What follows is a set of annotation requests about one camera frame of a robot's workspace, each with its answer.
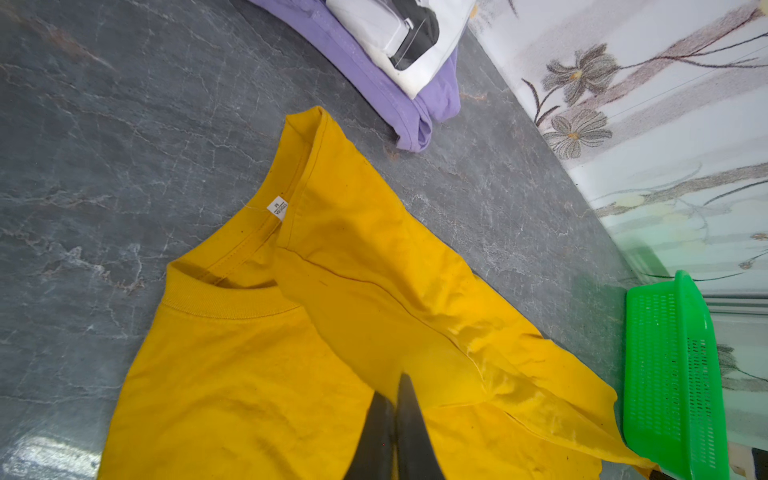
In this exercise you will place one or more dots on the yellow t-shirt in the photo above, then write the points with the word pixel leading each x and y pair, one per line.
pixel 275 336

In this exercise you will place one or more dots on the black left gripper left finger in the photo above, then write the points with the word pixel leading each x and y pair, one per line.
pixel 375 438

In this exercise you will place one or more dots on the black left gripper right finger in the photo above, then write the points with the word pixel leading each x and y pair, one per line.
pixel 416 459

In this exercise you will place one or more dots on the white printed folded t-shirt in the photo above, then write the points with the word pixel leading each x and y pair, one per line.
pixel 409 40

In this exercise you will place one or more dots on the green plastic basket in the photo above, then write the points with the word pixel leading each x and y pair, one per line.
pixel 674 412

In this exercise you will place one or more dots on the purple folded t-shirt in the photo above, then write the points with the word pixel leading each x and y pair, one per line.
pixel 411 119

